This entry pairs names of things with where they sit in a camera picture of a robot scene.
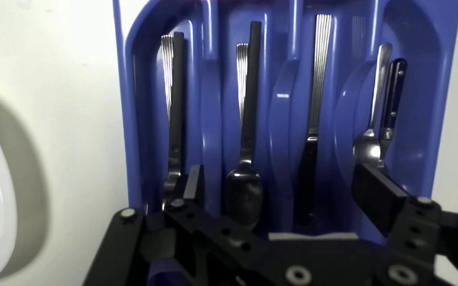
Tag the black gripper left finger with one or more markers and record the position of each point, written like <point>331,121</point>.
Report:
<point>194,185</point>

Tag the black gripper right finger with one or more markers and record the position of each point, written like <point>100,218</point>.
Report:
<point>377,196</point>

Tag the silver teaspoon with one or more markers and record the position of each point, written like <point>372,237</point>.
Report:
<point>367,151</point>

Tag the blue plastic cutlery tray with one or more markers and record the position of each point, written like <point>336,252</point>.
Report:
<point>282,132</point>

